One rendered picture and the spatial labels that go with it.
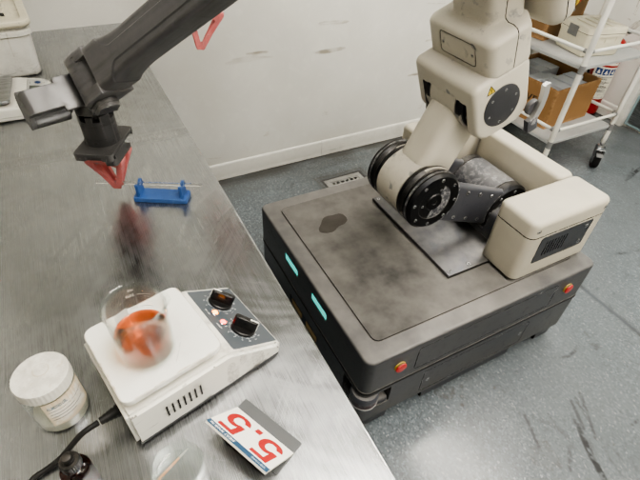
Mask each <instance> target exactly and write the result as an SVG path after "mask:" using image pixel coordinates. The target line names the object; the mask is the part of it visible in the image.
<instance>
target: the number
mask: <svg viewBox="0 0 640 480"><path fill-rule="evenodd" d="M212 420H213V421H215V422H216V423H217V424H218V425H219V426H220V427H222V428H223V429H224V430H225V431H226V432H227V433H229V434H230V435H231V436H232V437H233V438H234V439H236V440H237V441H238V442H239V443H240V444H241V445H243V446H244V447H245V448H246V449H247V450H248V451H250V452H251V453H252V454H253V455H254V456H255V457H257V458H258V459H259V460H260V461H261V462H262V463H263V464H265V465H266V466H267V467H268V468H269V467H270V466H272V465H273V464H275V463H276V462H278V461H279V460H280V459H282V458H283V457H285V456H286V455H288V454H289V452H287V451H286V450H285V449H284V448H282V447H281V446H280V445H279V444H277V443H276V442H275V441H274V440H273V439H271V438H270V437H269V436H268V435H267V434H265V433H264V432H263V431H262V430H260V429H259V428H258V427H257V426H255V425H254V424H253V423H252V422H251V421H250V420H249V419H248V418H247V417H245V416H244V415H243V414H242V413H241V412H239V411H238V410H233V411H230V412H228V413H226V414H223V415H221V416H218V417H216V418H214V419H212Z"/></svg>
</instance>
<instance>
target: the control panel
mask: <svg viewBox="0 0 640 480"><path fill-rule="evenodd" d="M221 290H222V291H225V292H227V293H230V294H232V295H234V296H235V294H234V293H233V292H232V291H231V290H230V289H221ZM211 291H212V290H200V291H190V292H188V295H189V297H190V298H191V299H192V300H193V302H194V303H195V304H196V305H197V306H198V308H199V309H200V310H201V311H202V312H203V313H204V314H205V315H206V316H207V318H208V319H209V320H210V322H211V323H212V324H213V325H214V326H215V328H216V329H217V330H218V331H219V333H220V334H221V335H222V336H223V337H224V339H225V340H226V341H227V342H228V344H229V345H230V346H231V347H232V348H233V349H234V350H237V349H242V348H245V347H250V346H254V345H259V344H263V343H268V342H271V341H275V338H274V337H273V336H272V335H271V334H270V333H269V332H268V331H267V330H266V328H265V327H264V326H263V325H262V324H261V323H260V322H259V321H258V320H257V319H256V318H255V316H254V315H253V314H252V313H251V312H250V311H249V310H248V309H247V308H246V306H245V305H244V304H243V303H242V302H241V301H240V300H239V299H238V298H237V297H236V296H235V299H234V301H233V303H232V305H231V308H230V309H229V310H218V309H216V308H214V307H213V306H212V305H211V304H210V302H209V299H210V294H211ZM213 310H217V311H218V314H215V313H213V312H212V311H213ZM236 313H240V314H242V315H244V316H247V317H248V318H251V319H253V320H255V321H257V322H259V326H258V328H257V330H256V332H255V333H254V335H253V336H252V337H242V336H240V335H238V334H236V333H235V332H234V331H233V330H232V329H231V323H232V321H233V319H234V317H235V314H236ZM222 319H224V320H226V322H227V323H226V324H223V323H221V322H220V321H221V320H222Z"/></svg>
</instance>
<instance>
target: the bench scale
mask: <svg viewBox="0 0 640 480"><path fill-rule="evenodd" d="M49 83H50V81H49V80H46V79H41V78H22V77H15V78H12V77H11V76H10V75H2V76H0V123H2V122H9V121H15V120H22V119H24V116H23V114H22V112H21V111H20V109H19V107H18V105H17V102H16V100H15V97H14V93H15V92H18V91H21V90H28V89H32V88H35V87H39V86H43V85H47V84H49Z"/></svg>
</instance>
